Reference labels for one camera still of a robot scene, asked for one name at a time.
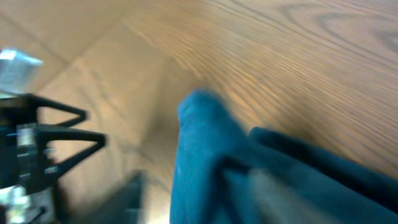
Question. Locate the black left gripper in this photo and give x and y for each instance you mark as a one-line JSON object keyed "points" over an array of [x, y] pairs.
{"points": [[23, 141]]}

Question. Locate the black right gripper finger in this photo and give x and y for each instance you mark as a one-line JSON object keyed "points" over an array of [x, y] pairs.
{"points": [[123, 207]]}

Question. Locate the dark blue shorts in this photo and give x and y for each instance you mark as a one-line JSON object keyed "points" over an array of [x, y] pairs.
{"points": [[224, 175]]}

